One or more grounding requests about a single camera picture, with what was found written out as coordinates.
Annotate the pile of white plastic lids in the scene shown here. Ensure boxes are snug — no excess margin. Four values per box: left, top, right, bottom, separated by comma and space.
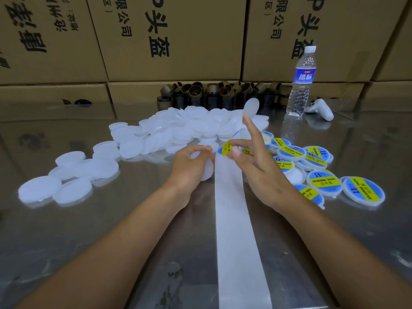
18, 97, 271, 207

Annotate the person's left hand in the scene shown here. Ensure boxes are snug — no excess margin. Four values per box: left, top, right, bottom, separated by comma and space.
164, 145, 216, 206

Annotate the stack of brown cardboard boxes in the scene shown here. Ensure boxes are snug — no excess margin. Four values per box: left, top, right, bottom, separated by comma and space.
0, 0, 412, 103

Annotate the white handheld controller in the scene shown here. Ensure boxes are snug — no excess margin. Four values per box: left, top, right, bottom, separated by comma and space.
304, 98, 335, 121

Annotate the sticker roll with backing strip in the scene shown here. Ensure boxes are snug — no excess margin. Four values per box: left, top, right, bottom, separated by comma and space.
214, 128, 274, 309

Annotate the person's right hand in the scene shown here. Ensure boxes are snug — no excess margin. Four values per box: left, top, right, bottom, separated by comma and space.
227, 114, 303, 213

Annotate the row of dark cardboard tubes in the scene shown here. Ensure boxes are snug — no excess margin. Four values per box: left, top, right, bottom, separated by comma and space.
156, 81, 291, 111

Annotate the clear plastic water bottle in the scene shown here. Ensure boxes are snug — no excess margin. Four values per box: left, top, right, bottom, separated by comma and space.
285, 45, 318, 118

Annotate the person's right forearm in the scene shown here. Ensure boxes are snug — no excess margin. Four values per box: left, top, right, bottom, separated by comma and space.
280, 195, 412, 309

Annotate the person's left forearm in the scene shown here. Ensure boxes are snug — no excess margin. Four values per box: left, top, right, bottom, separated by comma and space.
16, 186, 184, 309

